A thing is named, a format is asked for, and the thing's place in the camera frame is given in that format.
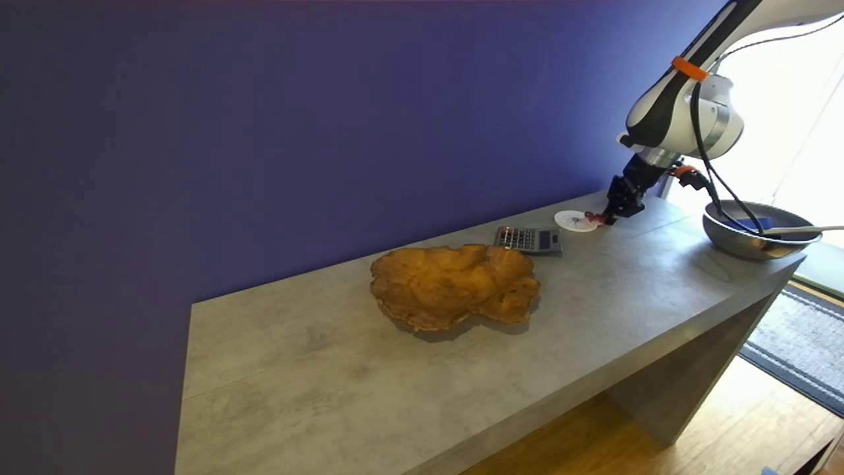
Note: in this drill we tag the grey floor mat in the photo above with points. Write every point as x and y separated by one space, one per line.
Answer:
805 344

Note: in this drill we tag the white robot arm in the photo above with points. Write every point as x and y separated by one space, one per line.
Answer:
677 105

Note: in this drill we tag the silver metal bowl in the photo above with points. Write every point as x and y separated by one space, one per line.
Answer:
734 237

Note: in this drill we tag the orange crumpled cloth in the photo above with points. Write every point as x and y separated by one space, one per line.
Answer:
451 286

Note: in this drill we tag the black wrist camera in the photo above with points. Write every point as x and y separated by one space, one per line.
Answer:
691 176

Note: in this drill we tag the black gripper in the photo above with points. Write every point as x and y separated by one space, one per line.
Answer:
636 175

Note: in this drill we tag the white spoon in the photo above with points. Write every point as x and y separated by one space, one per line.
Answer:
794 232

